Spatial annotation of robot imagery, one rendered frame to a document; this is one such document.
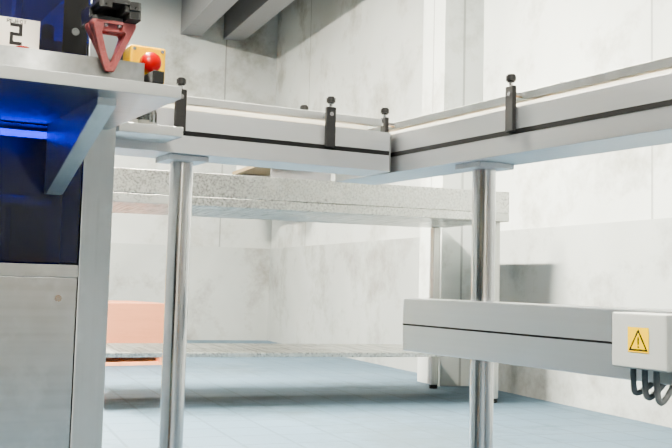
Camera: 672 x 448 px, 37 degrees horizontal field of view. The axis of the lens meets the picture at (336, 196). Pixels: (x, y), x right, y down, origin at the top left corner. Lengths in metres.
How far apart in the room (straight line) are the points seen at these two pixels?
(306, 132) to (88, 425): 0.79
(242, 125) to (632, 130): 0.85
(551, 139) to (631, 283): 2.93
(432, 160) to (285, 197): 2.51
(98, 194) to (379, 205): 3.03
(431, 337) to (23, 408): 0.88
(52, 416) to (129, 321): 4.94
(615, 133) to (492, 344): 0.53
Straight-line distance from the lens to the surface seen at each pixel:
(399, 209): 4.89
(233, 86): 10.03
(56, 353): 1.93
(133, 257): 9.65
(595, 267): 5.03
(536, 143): 1.94
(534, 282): 5.48
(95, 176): 1.94
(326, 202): 4.75
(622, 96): 1.79
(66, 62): 1.57
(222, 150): 2.15
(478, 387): 2.14
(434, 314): 2.23
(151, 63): 1.97
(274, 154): 2.20
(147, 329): 6.90
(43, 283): 1.91
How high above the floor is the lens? 0.58
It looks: 5 degrees up
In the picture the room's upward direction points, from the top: 1 degrees clockwise
